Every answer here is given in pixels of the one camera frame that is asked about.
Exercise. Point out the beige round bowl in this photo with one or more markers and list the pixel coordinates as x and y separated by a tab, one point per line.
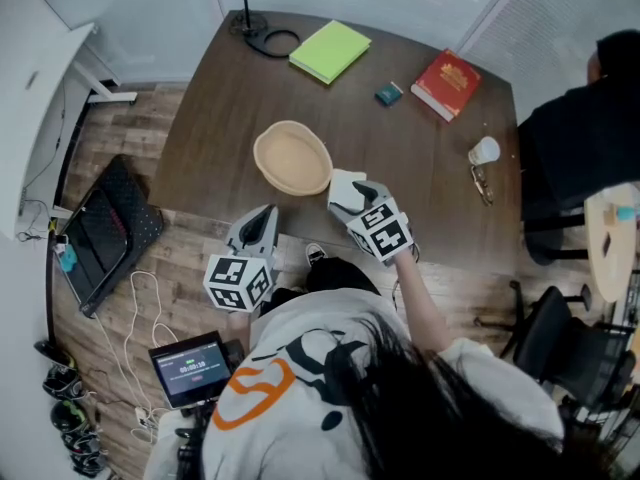
292	158

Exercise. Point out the eyeglasses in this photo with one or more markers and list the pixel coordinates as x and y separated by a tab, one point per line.
482	187

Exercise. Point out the dark brown wooden table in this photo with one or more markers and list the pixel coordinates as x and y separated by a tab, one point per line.
400	168

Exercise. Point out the small dark teal box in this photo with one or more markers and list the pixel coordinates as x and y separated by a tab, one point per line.
388	94

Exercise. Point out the small teal object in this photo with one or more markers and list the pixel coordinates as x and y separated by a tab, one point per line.
626	213

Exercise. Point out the white paper cup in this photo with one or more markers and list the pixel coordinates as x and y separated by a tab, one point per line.
485	152

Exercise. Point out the black tablet screen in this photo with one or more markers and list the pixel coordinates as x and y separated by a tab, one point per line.
192	368

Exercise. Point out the teal bottle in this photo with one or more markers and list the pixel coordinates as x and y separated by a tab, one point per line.
68	258

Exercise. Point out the white square block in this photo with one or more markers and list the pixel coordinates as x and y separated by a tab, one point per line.
342	188

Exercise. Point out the black stool chair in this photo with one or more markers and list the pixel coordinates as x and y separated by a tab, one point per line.
540	248

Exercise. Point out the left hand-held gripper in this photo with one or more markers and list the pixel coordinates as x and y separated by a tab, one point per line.
235	283

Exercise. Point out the row of black skates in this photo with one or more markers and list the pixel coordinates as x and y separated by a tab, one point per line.
70	408

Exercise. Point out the red book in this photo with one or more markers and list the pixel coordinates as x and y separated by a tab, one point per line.
447	83

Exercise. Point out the white desk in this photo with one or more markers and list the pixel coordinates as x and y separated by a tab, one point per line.
35	118

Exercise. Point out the white plug adapter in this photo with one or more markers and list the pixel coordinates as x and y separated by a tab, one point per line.
142	417

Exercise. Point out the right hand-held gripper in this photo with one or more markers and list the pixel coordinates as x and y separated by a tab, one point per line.
382	233

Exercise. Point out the person's white shoe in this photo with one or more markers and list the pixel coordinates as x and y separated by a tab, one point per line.
315	254

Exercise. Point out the person's black trousers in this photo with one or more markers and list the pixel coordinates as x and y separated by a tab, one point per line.
340	275

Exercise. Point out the small brown box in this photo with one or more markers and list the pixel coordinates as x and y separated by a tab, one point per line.
610	215

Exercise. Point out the person's right forearm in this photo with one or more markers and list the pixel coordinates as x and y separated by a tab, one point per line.
420	298

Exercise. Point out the round light wooden table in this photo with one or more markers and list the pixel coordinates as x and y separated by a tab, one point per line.
615	268

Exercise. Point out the black phone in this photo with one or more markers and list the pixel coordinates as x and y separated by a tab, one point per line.
606	244

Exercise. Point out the person's left forearm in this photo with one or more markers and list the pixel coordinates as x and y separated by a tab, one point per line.
240	323

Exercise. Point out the black mesh office chair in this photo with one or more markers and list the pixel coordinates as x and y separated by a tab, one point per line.
545	328

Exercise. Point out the green book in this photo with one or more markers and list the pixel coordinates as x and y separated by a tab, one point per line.
330	50

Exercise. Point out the black treadmill pad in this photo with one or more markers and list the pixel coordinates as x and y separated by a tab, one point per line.
125	208

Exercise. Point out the person's white printed sweatshirt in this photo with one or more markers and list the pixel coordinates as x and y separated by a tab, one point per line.
280	443

